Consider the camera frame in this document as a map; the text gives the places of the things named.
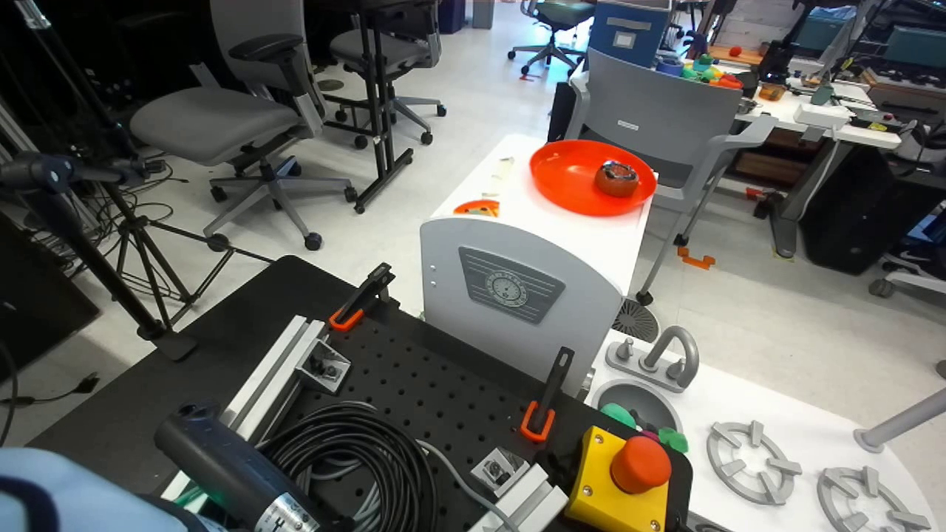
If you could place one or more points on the chocolate frosted donut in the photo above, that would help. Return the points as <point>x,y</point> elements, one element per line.
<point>617,178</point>

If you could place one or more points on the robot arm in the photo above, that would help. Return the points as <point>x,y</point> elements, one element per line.
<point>45,492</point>

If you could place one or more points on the orange round plate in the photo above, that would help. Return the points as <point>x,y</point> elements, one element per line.
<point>565,170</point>

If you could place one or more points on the white toy kitchen cabinet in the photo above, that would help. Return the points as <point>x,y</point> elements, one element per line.
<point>531,281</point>

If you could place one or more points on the orange toy pizza slice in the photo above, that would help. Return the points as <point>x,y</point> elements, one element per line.
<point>481,207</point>

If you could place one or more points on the black orange clamp left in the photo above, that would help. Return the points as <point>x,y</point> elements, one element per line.
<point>373,288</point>

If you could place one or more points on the black orange clamp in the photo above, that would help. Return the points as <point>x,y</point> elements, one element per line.
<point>538,416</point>
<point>373,288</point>

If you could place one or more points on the black perforated breadboard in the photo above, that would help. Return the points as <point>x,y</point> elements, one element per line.
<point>420,379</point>

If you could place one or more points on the black orange clamp right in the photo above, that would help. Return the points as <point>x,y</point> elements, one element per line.
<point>538,416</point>

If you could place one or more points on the grey toy faucet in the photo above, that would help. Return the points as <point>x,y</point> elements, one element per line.
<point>670,361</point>

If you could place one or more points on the grey plastic chair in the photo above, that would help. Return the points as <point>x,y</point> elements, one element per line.
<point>680,127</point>

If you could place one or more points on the yellow emergency stop box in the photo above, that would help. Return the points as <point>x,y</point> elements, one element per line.
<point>623,482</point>

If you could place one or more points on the blue storage bin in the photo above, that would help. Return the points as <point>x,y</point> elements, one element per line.
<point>632,27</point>

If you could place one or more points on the grey mesh office chair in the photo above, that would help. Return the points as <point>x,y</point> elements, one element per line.
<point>249,127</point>

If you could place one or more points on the grey stove burner grate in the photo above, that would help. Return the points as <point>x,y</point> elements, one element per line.
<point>748,461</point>

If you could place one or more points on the aluminium extrusion rail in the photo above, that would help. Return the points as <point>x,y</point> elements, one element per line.
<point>277,374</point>

